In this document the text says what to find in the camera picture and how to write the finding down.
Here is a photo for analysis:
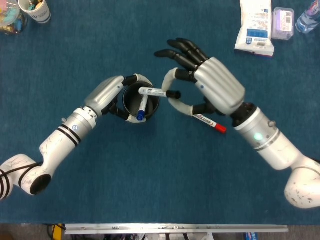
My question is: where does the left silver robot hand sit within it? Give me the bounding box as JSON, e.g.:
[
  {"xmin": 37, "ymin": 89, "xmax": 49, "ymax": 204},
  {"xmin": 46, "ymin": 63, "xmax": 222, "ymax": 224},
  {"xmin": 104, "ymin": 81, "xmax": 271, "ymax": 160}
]
[{"xmin": 83, "ymin": 73, "xmax": 155, "ymax": 125}]

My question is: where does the black-capped whiteboard marker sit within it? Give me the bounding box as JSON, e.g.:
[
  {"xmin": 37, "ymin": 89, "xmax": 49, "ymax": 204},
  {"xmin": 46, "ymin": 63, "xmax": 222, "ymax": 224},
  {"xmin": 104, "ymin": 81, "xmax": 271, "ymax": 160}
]
[{"xmin": 138, "ymin": 86, "xmax": 182, "ymax": 100}]

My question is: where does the white paper cup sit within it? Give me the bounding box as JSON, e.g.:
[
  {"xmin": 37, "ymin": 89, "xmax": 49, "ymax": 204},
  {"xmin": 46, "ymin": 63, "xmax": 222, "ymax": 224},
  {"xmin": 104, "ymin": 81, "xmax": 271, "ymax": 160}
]
[{"xmin": 18, "ymin": 0, "xmax": 52, "ymax": 25}]

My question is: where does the clear jar of clips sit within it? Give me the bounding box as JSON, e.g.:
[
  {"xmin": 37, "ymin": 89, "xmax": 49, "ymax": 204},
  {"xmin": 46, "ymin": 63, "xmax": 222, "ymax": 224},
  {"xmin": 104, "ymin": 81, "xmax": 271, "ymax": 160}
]
[{"xmin": 0, "ymin": 0, "xmax": 29, "ymax": 36}]

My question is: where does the small clear plastic box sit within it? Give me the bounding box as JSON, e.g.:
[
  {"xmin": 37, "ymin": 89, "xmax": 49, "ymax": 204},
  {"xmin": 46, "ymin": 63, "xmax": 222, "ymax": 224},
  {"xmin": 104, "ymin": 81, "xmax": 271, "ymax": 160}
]
[{"xmin": 271, "ymin": 7, "xmax": 295, "ymax": 41}]

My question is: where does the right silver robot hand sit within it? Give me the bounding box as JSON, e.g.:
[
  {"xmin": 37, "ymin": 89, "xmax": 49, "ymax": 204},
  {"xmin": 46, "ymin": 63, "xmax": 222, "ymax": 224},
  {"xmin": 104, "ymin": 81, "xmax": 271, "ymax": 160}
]
[{"xmin": 154, "ymin": 37, "xmax": 246, "ymax": 118}]

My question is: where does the aluminium frame rail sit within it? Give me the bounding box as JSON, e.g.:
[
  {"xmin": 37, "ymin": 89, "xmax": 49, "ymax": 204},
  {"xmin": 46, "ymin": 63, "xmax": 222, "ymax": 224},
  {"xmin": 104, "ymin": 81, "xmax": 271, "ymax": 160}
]
[{"xmin": 64, "ymin": 223, "xmax": 290, "ymax": 235}]

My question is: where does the black cylindrical cup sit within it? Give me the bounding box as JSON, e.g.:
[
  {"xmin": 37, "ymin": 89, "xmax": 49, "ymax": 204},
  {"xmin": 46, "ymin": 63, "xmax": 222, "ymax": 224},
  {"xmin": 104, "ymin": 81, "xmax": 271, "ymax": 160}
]
[{"xmin": 122, "ymin": 81, "xmax": 160, "ymax": 123}]

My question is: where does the red-capped whiteboard marker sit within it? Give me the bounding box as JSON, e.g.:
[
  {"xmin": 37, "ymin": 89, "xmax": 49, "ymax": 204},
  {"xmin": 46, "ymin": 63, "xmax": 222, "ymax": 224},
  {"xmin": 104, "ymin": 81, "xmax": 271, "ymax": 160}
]
[{"xmin": 193, "ymin": 113, "xmax": 228, "ymax": 134}]

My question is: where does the white tissue pack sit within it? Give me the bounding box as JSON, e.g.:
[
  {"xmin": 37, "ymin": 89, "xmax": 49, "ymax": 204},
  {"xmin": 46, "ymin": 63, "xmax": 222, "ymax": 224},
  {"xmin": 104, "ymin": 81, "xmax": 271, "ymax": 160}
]
[{"xmin": 234, "ymin": 0, "xmax": 275, "ymax": 59}]

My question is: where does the clear water bottle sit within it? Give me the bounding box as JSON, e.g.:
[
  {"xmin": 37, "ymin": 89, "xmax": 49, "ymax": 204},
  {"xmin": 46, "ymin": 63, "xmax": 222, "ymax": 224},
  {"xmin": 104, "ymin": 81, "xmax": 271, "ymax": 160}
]
[{"xmin": 295, "ymin": 0, "xmax": 320, "ymax": 34}]

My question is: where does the yellow plastic block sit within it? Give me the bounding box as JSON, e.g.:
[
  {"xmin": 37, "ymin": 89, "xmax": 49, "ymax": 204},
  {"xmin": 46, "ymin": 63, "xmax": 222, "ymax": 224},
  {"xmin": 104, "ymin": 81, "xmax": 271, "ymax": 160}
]
[{"xmin": 47, "ymin": 223, "xmax": 66, "ymax": 240}]

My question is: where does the blue felt table mat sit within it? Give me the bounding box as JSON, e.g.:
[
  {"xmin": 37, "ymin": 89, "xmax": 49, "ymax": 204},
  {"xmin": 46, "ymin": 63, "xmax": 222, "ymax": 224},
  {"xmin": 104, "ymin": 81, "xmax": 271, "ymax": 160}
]
[{"xmin": 0, "ymin": 0, "xmax": 320, "ymax": 225}]

